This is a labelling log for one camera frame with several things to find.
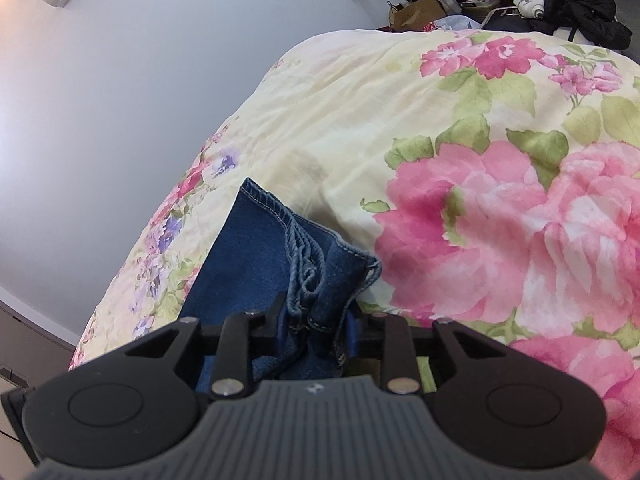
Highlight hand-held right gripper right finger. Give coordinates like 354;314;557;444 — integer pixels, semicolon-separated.
346;310;501;395

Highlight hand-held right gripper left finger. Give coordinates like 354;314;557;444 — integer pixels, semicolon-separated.
125;294;292;397

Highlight blue denim pants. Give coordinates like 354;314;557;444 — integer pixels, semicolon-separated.
177;176;383;394

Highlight floral yellow duvet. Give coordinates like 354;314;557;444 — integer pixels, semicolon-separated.
67;27;640;480

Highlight grey cabinet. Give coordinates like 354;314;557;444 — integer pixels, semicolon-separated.
0;299;77;467

